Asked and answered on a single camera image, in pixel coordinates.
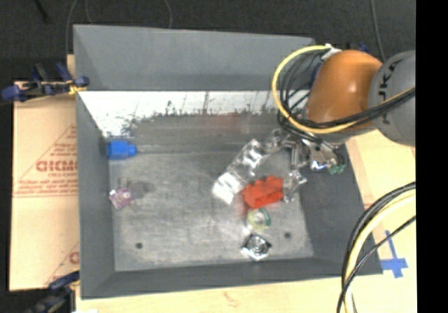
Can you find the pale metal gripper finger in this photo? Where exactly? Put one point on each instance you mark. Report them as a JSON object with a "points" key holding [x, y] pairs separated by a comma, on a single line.
{"points": [[293, 183], [278, 141]]}

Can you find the red toy block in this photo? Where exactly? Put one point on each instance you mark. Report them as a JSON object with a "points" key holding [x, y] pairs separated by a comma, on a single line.
{"points": [[262, 192]]}

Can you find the clear plastic bottle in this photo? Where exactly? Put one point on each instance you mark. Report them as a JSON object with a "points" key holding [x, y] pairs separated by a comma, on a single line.
{"points": [[238, 171]]}

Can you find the shiny silver round object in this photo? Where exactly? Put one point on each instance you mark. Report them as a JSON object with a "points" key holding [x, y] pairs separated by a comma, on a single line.
{"points": [[256, 246]]}

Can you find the grey metal bin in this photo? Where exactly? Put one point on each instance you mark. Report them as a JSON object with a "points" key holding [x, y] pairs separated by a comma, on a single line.
{"points": [[182, 199]]}

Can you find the blue block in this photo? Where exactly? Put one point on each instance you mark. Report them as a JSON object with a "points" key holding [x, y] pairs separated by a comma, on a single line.
{"points": [[120, 150]]}

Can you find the purple and white small packet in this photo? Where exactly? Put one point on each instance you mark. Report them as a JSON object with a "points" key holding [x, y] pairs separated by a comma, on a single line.
{"points": [[120, 197]]}

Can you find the brown cardboard board red print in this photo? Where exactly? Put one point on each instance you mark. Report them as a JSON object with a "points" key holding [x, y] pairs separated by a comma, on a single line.
{"points": [[42, 150]]}

